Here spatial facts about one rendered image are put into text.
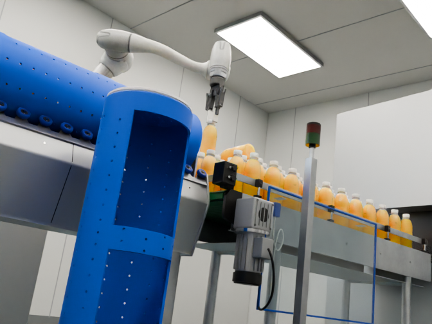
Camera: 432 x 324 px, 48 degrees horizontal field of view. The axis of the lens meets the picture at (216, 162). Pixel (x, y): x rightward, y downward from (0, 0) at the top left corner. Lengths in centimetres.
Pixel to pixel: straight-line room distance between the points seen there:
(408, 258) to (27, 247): 201
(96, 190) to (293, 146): 587
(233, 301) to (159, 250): 542
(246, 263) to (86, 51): 402
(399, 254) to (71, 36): 393
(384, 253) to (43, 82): 192
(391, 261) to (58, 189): 184
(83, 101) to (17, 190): 38
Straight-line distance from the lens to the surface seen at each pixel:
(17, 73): 169
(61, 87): 173
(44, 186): 168
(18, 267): 231
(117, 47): 260
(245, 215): 187
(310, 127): 215
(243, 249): 185
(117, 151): 141
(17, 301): 232
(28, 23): 525
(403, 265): 294
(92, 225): 139
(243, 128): 708
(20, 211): 168
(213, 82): 246
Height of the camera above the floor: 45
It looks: 16 degrees up
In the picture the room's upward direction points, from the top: 7 degrees clockwise
